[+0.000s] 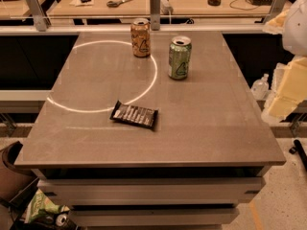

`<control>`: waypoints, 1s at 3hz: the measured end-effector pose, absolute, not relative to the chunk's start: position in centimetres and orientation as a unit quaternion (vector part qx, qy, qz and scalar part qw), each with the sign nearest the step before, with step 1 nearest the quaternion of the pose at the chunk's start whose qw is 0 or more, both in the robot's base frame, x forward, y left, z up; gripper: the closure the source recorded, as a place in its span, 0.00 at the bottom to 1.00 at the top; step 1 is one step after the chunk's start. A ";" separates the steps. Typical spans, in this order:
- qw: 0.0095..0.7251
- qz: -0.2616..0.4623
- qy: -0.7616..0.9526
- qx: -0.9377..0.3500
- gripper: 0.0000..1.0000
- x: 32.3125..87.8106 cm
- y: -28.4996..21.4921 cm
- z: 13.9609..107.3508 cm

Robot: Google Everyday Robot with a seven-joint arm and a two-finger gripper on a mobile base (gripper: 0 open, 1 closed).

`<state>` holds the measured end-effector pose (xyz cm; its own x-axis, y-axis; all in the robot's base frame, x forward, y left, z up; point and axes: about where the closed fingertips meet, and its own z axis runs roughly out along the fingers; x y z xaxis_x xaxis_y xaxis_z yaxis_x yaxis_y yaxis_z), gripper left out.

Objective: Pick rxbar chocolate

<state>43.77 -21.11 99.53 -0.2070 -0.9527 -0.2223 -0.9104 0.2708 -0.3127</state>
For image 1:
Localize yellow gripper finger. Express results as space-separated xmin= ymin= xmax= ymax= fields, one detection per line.
xmin=261 ymin=57 xmax=307 ymax=124
xmin=264 ymin=10 xmax=289 ymax=35

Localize black rxbar chocolate wrapper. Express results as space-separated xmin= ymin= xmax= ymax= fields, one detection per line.
xmin=110 ymin=101 xmax=158 ymax=129

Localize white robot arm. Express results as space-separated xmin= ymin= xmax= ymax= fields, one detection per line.
xmin=261 ymin=1 xmax=307 ymax=123

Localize clear plastic bottle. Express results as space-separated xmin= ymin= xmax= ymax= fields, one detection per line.
xmin=250 ymin=74 xmax=269 ymax=100

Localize green soda can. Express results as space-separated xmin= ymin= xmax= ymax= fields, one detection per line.
xmin=168 ymin=35 xmax=192 ymax=80

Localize white power adapter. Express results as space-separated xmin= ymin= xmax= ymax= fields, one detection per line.
xmin=160 ymin=0 xmax=173 ymax=15

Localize orange soda can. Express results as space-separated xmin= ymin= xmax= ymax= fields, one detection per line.
xmin=130 ymin=18 xmax=151 ymax=58

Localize scissors on back desk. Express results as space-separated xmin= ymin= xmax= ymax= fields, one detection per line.
xmin=106 ymin=0 xmax=133 ymax=8

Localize upper table drawer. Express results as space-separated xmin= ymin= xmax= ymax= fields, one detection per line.
xmin=38 ymin=177 xmax=265 ymax=206

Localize table drawer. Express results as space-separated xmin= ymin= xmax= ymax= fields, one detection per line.
xmin=38 ymin=177 xmax=265 ymax=206
xmin=69 ymin=208 xmax=239 ymax=227

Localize lower table drawer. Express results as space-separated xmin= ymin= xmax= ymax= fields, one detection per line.
xmin=69 ymin=208 xmax=239 ymax=227

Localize green chip bag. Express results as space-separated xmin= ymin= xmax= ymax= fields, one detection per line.
xmin=25 ymin=189 xmax=69 ymax=224

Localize brown bin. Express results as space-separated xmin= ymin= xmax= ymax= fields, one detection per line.
xmin=0 ymin=141 xmax=36 ymax=202

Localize grey metal post right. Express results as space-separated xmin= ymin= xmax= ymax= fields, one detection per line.
xmin=264 ymin=0 xmax=287 ymax=22

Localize grey metal post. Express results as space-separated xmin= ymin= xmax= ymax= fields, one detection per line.
xmin=25 ymin=0 xmax=50 ymax=32
xmin=264 ymin=0 xmax=287 ymax=22
xmin=150 ymin=0 xmax=160 ymax=31

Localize grey metal post centre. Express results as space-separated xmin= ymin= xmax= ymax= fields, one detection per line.
xmin=150 ymin=0 xmax=160 ymax=31

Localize grey metal post left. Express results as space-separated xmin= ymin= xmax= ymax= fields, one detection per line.
xmin=25 ymin=0 xmax=50 ymax=32

